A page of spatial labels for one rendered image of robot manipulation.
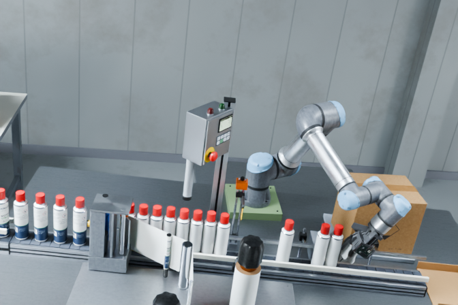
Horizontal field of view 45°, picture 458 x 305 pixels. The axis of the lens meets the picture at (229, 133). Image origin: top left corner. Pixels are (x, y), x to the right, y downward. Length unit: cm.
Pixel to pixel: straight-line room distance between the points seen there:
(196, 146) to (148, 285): 54
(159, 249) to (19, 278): 52
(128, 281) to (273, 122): 281
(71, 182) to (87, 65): 182
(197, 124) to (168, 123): 262
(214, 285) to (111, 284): 37
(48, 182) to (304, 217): 123
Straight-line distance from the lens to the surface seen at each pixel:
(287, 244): 222
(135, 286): 212
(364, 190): 216
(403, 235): 255
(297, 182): 300
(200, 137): 201
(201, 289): 213
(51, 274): 226
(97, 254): 214
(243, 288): 196
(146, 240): 215
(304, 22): 444
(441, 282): 257
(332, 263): 230
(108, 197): 210
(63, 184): 279
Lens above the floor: 226
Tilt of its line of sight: 25 degrees down
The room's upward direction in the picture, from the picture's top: 8 degrees clockwise
